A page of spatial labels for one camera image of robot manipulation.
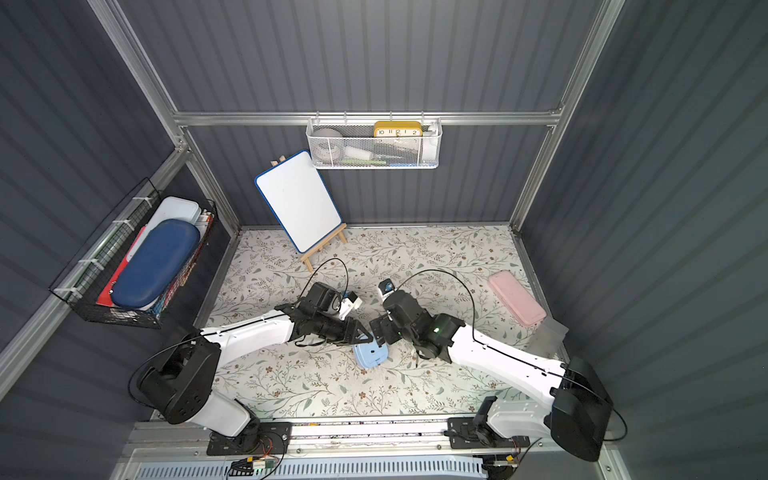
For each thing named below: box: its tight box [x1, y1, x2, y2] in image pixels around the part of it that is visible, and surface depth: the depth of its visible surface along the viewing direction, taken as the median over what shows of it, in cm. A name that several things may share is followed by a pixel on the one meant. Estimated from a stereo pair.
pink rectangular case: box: [488, 270, 547, 326], surface depth 101 cm
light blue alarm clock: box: [354, 337, 389, 369], surface depth 81 cm
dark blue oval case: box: [110, 219, 201, 309], surface depth 69 cm
